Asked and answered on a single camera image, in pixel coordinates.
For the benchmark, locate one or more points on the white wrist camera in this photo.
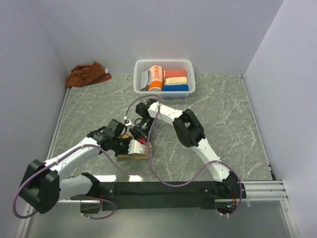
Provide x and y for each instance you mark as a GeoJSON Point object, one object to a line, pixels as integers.
{"type": "Point", "coordinates": [128, 122]}
{"type": "Point", "coordinates": [135, 147]}

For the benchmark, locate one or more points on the white plastic basket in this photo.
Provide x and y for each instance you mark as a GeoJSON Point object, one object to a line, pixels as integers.
{"type": "Point", "coordinates": [146, 64]}

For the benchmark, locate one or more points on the cream rolled towel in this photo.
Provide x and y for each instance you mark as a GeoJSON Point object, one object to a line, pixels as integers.
{"type": "Point", "coordinates": [175, 80]}

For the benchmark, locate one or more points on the yellow striped Doraemon towel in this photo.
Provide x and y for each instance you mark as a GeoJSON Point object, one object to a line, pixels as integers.
{"type": "Point", "coordinates": [135, 156]}

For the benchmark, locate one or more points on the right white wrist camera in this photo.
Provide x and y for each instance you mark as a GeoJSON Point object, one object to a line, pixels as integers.
{"type": "Point", "coordinates": [128, 122]}

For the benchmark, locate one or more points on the red rolled towel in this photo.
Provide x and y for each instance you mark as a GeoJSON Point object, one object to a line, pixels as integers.
{"type": "Point", "coordinates": [170, 73]}

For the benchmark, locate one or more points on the orange white rolled towel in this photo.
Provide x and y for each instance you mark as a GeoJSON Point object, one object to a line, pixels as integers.
{"type": "Point", "coordinates": [156, 79]}

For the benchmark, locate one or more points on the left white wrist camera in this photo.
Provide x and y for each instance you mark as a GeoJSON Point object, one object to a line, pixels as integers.
{"type": "Point", "coordinates": [135, 147]}

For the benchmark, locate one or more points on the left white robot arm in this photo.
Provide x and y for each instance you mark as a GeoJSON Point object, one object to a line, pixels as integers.
{"type": "Point", "coordinates": [46, 183]}

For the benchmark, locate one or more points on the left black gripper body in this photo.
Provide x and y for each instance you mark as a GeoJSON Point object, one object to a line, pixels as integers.
{"type": "Point", "coordinates": [121, 146]}

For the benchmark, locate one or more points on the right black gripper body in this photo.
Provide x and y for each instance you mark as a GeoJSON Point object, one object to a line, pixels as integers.
{"type": "Point", "coordinates": [143, 130]}

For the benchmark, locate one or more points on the blue rolled towel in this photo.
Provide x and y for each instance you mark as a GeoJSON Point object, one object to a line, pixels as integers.
{"type": "Point", "coordinates": [175, 88]}

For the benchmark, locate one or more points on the grey rolled towel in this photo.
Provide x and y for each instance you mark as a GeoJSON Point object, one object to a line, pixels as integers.
{"type": "Point", "coordinates": [145, 80]}

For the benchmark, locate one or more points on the brown towel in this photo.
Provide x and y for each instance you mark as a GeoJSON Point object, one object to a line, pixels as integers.
{"type": "Point", "coordinates": [87, 74]}

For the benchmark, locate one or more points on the black base beam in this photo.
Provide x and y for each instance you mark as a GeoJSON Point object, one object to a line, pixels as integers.
{"type": "Point", "coordinates": [148, 195]}

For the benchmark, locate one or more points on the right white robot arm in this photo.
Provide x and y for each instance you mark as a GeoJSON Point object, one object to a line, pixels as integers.
{"type": "Point", "coordinates": [190, 134]}

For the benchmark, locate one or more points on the aluminium rail frame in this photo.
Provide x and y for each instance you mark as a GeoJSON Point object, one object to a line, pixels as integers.
{"type": "Point", "coordinates": [255, 190]}

